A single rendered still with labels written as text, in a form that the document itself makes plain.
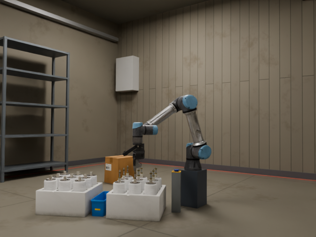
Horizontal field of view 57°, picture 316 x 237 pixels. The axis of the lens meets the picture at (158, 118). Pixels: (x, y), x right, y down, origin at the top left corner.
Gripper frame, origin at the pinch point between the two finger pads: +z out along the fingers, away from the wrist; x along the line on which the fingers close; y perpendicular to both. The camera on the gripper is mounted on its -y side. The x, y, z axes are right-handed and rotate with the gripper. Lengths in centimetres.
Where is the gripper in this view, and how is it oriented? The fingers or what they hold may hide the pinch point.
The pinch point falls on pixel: (134, 169)
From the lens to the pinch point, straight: 217.7
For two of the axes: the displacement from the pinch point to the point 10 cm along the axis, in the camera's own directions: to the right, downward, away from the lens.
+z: -0.1, 10.0, -0.3
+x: 0.3, 0.3, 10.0
